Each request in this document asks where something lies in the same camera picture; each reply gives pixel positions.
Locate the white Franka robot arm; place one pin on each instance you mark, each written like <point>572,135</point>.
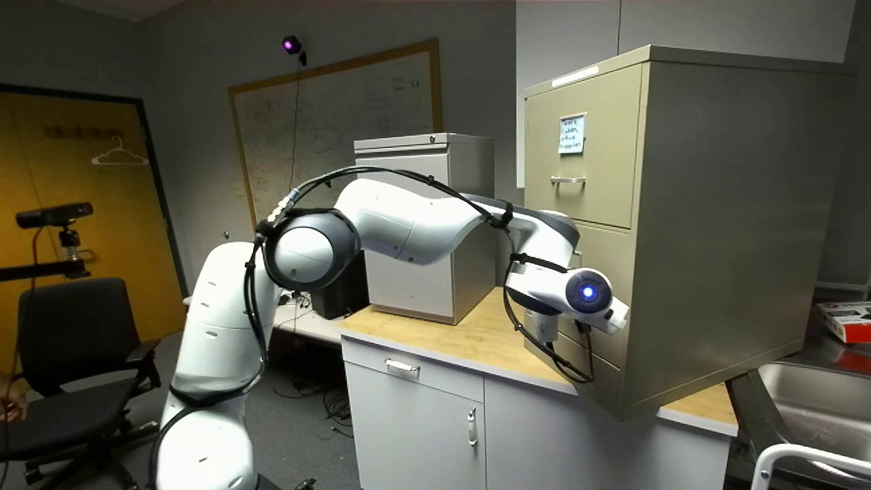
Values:
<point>408,222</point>

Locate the grey lateral file cabinet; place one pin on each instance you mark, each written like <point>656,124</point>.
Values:
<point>425,290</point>

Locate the silver cabinet drawer pull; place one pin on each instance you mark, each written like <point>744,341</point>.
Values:
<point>401,369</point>

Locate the white side desk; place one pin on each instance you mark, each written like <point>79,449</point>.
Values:
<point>309,321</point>

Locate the wood framed whiteboard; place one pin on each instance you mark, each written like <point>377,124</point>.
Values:
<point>336,126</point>

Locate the white paper label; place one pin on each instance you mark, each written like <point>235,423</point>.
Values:
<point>572,135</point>

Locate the beige cabinet lower drawer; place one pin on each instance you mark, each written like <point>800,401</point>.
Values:
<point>615,258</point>

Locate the beige cabinet drawer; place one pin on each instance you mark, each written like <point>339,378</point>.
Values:
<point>615,258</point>
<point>599,99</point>

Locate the white base cabinet wood top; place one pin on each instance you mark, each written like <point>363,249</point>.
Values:
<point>425,424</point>

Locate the silver cabinet door pull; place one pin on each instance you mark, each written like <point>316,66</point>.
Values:
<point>472,424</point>

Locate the beige cabinet upper drawer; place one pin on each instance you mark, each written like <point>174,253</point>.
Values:
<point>599,99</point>

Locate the purple lit webcam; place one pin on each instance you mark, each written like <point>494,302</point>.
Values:
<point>291,45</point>

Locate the beige metal filing cabinet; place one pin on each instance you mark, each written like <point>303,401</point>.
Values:
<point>725,227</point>

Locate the yellow door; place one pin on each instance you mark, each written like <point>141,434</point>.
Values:
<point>82,234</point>

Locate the black padded office chair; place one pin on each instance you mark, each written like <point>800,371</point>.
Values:
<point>72,355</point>

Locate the steel sink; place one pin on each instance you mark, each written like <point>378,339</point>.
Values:
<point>817,409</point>

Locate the red box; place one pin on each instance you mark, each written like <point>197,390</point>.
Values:
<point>848,321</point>

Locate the black stereo camera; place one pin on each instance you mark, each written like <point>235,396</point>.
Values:
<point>54,213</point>

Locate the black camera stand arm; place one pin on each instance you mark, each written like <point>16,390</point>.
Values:
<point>44,271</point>

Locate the white tube frame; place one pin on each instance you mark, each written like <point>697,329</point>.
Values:
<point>799,456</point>

